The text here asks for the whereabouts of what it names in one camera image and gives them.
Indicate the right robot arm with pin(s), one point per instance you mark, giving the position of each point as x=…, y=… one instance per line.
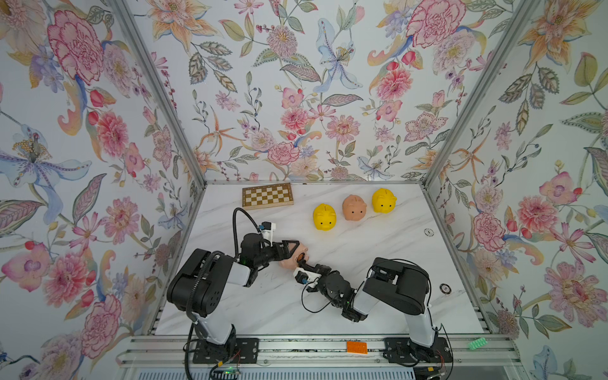
x=397, y=283

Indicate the round table hole cap near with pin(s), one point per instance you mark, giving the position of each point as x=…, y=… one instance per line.
x=445, y=289

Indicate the green connector on rail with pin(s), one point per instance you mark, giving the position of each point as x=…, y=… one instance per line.
x=477, y=344

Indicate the yellow piggy bank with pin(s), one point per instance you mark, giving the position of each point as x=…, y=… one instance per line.
x=324, y=217
x=383, y=201

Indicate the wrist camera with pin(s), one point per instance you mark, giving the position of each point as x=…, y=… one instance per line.
x=305, y=277
x=267, y=231

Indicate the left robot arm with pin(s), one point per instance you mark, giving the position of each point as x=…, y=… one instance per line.
x=199, y=285

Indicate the wooden chessboard box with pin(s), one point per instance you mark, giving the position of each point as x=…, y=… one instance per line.
x=267, y=196

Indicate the orange tag on rail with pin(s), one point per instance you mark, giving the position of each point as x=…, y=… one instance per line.
x=356, y=347

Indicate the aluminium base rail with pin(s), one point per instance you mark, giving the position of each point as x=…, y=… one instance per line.
x=274, y=351

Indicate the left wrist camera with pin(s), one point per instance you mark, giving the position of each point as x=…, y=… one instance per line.
x=267, y=231

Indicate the pink piggy bank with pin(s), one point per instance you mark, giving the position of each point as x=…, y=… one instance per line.
x=354, y=208
x=300, y=254

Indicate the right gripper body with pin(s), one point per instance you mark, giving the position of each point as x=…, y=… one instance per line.
x=325, y=286

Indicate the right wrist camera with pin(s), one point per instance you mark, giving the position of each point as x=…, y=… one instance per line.
x=305, y=277

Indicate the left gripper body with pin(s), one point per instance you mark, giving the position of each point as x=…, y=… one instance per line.
x=264, y=258

